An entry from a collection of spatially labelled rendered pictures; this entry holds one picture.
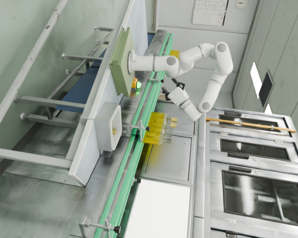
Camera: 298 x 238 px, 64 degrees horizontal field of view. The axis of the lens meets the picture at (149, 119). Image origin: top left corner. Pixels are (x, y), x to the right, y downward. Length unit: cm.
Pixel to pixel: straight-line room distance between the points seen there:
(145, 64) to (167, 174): 71
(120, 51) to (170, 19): 599
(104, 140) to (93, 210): 36
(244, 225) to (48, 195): 114
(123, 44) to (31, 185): 104
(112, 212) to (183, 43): 668
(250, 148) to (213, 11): 568
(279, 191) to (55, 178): 143
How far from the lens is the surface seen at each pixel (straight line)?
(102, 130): 129
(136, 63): 153
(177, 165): 165
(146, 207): 145
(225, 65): 150
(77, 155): 121
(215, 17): 731
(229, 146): 193
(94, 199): 127
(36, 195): 164
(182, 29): 744
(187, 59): 153
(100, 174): 136
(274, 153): 202
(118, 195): 130
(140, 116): 159
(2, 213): 165
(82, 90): 190
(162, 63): 151
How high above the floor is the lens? 119
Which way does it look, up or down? 8 degrees down
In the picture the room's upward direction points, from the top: 98 degrees clockwise
